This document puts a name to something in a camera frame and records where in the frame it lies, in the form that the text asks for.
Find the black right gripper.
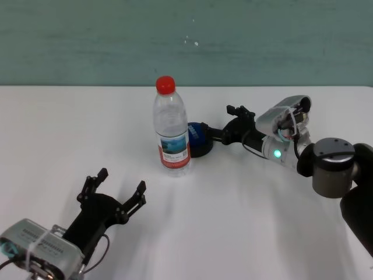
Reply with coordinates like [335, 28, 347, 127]
[200, 104, 259, 146]

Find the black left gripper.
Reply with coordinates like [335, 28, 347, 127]
[62, 168, 147, 257]

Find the blue push button black base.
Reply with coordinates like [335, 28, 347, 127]
[187, 121, 213, 158]

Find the clear water bottle red cap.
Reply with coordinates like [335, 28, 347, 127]
[153, 75, 192, 179]

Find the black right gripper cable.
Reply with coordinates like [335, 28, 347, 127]
[241, 131, 268, 160]

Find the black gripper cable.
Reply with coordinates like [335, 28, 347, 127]
[78, 233, 111, 275]
[241, 131, 268, 160]

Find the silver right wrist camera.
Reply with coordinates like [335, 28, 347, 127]
[255, 94, 313, 143]

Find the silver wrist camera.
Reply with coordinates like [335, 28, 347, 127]
[255, 94, 313, 143]
[0, 218, 86, 280]

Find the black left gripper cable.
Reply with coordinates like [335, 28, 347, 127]
[78, 233, 111, 275]

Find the white right camera cable tie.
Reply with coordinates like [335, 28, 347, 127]
[270, 105, 300, 138]

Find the white camera cable tie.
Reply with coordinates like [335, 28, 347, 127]
[24, 227, 58, 271]
[270, 105, 300, 138]

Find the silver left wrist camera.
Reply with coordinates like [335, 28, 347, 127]
[0, 218, 86, 280]

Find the white left camera cable tie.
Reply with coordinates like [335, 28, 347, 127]
[24, 227, 58, 271]

